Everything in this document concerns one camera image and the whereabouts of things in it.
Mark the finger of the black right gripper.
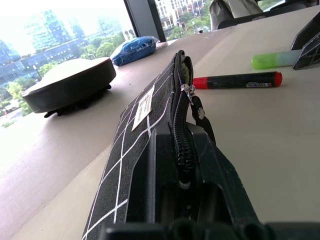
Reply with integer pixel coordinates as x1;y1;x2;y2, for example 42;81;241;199
289;10;320;51
291;32;320;71

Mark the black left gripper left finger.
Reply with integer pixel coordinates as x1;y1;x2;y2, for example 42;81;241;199
125;122;182;224

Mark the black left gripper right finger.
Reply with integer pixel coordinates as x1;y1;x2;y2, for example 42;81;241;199
186;121;263;224

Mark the black grid zipper pouch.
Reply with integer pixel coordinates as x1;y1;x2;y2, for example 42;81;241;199
81;49;217;240

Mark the green highlighter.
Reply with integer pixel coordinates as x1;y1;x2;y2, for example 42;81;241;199
250;49;304;71

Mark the red marker with black barrel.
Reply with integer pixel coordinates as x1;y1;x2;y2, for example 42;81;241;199
192;71;284;90

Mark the black chair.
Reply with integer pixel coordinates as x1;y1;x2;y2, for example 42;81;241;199
216;9;320;31

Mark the grey garment on chair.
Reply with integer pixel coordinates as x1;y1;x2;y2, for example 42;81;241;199
208;0;264;31

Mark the dark round robot vacuum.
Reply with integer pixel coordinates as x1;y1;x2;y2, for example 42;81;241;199
20;56;118;119

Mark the blue cloth bundle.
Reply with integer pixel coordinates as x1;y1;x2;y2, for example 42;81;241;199
111;35;158;67

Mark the dark window frame post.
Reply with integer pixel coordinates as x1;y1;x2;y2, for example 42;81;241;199
123;0;167;43

